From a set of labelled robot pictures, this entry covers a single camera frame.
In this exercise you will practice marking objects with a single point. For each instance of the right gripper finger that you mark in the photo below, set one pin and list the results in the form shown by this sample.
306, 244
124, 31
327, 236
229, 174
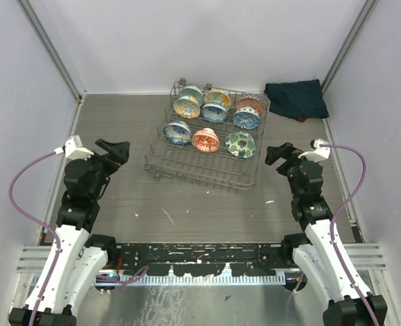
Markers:
288, 150
273, 154

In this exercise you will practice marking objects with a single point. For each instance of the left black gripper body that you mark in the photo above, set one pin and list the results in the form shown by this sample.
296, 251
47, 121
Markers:
102, 168

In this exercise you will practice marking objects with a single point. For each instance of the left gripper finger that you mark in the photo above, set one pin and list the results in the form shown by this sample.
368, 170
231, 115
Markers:
121, 152
110, 149

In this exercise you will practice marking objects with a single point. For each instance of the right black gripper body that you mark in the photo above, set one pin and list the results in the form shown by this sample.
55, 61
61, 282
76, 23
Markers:
289, 169

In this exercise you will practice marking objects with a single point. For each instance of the green leaf pattern bowl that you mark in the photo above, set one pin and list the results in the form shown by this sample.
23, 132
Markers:
240, 144

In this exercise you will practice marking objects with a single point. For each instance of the blue floral bowl front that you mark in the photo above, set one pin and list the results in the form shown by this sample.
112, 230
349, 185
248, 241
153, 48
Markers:
178, 132

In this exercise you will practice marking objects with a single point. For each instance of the orange floral bowl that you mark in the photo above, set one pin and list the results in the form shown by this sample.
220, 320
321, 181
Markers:
206, 140

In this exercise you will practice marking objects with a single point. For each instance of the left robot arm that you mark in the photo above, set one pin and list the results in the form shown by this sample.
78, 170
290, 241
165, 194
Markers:
76, 255

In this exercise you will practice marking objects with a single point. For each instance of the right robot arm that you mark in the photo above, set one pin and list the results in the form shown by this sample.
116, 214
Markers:
318, 250

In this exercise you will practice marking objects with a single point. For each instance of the blue white diamond bowl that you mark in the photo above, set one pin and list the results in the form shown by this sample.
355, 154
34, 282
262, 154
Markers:
246, 118

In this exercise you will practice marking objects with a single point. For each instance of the dark blue cloth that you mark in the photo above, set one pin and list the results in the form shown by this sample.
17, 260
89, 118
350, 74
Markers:
299, 100

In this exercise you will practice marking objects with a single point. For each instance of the red blue zigzag bowl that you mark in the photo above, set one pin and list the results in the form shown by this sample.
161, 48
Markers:
252, 101

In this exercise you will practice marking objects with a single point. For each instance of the blue floral bowl middle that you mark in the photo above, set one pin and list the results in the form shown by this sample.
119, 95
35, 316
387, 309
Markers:
214, 112

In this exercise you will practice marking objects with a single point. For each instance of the yellow bowl with leaves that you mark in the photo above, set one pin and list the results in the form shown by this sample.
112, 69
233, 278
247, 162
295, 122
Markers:
218, 96

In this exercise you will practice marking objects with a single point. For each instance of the yellow blue floral bowl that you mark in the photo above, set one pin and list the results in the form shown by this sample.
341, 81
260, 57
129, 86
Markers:
187, 106

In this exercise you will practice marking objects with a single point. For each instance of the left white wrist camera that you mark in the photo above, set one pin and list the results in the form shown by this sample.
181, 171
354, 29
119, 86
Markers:
73, 149

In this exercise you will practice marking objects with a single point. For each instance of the grey wire dish rack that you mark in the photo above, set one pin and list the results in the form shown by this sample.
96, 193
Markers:
218, 168

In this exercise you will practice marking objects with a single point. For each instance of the white slotted cable duct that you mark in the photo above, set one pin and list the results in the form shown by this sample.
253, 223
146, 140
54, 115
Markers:
224, 279

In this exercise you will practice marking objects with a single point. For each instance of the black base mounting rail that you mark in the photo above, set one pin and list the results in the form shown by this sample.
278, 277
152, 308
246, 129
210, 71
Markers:
200, 259

